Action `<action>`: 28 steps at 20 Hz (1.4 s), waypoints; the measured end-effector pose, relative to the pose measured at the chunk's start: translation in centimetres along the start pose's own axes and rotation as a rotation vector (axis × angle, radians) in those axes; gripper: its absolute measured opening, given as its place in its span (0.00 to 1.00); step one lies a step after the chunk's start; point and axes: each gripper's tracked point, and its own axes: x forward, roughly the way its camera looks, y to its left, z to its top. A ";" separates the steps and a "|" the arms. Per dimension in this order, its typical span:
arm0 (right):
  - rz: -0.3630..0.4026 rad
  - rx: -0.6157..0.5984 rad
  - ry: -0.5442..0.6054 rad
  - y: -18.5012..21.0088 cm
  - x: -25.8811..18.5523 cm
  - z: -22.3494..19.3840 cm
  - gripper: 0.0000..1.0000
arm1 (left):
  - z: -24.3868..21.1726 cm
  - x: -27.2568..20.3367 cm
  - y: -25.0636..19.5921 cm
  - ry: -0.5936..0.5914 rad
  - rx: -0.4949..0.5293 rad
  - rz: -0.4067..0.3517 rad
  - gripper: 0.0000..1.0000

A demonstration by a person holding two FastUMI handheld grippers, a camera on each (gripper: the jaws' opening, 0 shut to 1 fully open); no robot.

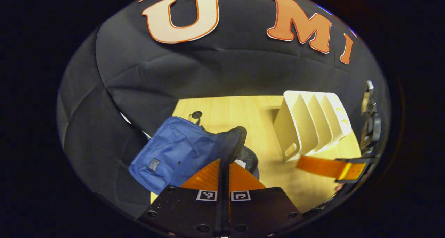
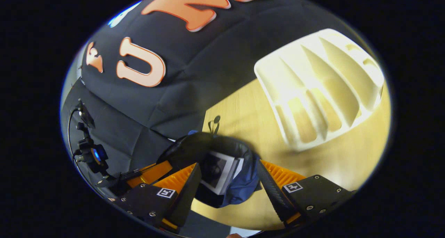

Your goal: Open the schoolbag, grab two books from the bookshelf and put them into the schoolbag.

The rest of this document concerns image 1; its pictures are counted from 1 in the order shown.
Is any black backdrop cloth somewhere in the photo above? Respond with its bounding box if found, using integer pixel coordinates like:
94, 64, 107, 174
96, 0, 388, 137

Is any blue schoolbag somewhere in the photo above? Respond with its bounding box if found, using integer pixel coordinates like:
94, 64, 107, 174
129, 111, 259, 196

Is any white plastic bookshelf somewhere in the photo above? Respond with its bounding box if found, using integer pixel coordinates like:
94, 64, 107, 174
273, 90, 352, 162

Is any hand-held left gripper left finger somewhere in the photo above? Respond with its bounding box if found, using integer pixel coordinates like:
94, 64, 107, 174
138, 158, 225, 238

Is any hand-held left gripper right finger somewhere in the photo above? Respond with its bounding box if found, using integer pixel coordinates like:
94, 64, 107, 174
228, 161, 303, 238

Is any black quilted side cloth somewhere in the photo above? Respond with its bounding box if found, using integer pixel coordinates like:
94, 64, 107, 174
57, 27, 153, 217

